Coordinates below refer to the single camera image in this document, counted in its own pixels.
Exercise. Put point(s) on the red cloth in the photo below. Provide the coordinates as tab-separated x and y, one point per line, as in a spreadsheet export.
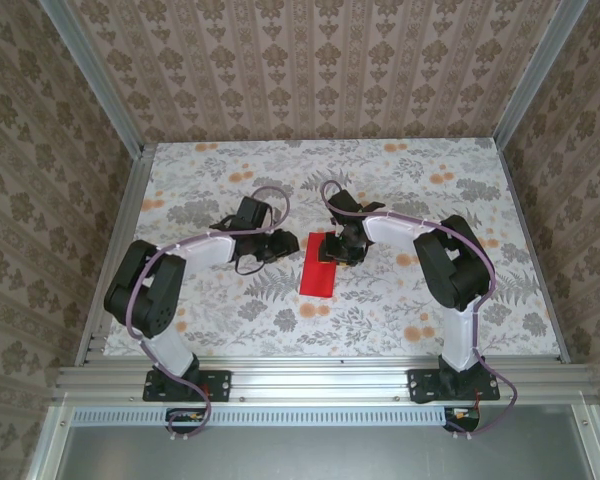
317	280

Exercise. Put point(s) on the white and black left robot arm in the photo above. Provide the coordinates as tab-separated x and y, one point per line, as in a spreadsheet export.
210	255

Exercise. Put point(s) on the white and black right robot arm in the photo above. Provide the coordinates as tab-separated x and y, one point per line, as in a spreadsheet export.
395	232

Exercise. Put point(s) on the grey sheet metal panel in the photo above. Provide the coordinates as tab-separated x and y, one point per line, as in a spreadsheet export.
330	452

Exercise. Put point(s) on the floral patterned table cover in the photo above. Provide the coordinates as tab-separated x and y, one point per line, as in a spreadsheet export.
330	325

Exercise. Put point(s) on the small black circuit board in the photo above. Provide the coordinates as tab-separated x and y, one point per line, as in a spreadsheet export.
185	419
462	417

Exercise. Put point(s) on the long aluminium base rail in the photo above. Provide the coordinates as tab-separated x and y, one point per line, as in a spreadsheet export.
320	382

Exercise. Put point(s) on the aluminium side rail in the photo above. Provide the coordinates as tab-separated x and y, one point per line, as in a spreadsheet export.
115	250
535	250

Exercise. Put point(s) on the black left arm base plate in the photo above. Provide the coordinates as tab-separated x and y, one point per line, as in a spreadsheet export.
220	385

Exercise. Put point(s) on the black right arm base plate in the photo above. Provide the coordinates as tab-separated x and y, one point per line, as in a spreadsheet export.
422	385

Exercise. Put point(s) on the aluminium corner post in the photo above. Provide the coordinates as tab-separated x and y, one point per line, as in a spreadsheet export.
530	75
95	80

